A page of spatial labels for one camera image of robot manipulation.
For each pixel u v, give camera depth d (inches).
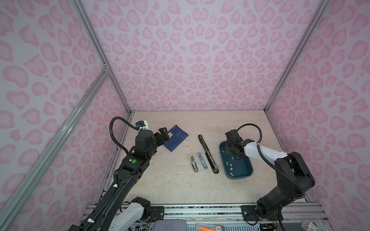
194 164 35.3
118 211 17.6
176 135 40.9
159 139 25.5
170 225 26.7
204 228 27.3
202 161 35.7
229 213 29.5
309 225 26.7
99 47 32.4
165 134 26.2
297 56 33.9
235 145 27.2
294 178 17.8
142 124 25.1
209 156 36.3
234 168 34.7
